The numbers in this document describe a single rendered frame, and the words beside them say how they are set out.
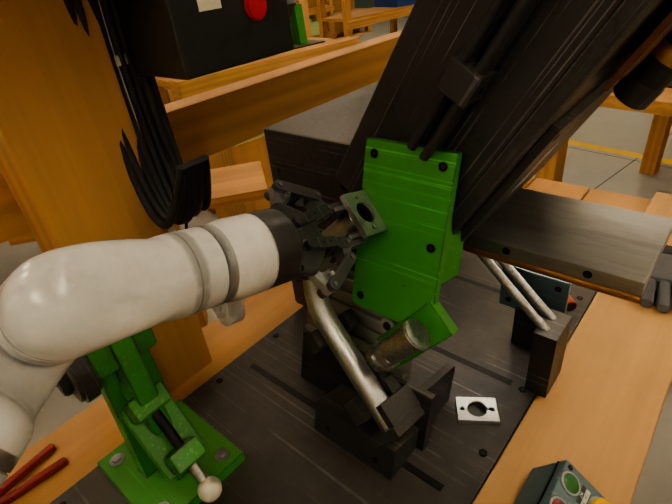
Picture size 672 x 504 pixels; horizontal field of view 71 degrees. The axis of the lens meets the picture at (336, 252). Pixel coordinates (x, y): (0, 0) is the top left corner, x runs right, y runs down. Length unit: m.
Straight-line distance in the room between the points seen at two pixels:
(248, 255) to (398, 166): 0.21
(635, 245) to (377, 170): 0.31
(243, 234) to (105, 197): 0.29
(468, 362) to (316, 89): 0.59
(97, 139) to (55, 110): 0.05
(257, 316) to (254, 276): 0.52
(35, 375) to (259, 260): 0.18
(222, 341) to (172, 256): 0.54
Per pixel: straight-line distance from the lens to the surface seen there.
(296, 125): 0.73
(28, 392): 0.38
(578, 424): 0.73
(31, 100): 0.62
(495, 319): 0.85
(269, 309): 0.93
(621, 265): 0.61
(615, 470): 0.70
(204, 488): 0.61
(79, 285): 0.32
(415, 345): 0.53
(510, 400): 0.73
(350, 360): 0.60
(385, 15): 5.98
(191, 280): 0.37
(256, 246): 0.40
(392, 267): 0.55
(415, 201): 0.52
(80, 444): 0.84
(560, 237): 0.64
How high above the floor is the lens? 1.45
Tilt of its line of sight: 32 degrees down
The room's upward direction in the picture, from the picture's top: 7 degrees counter-clockwise
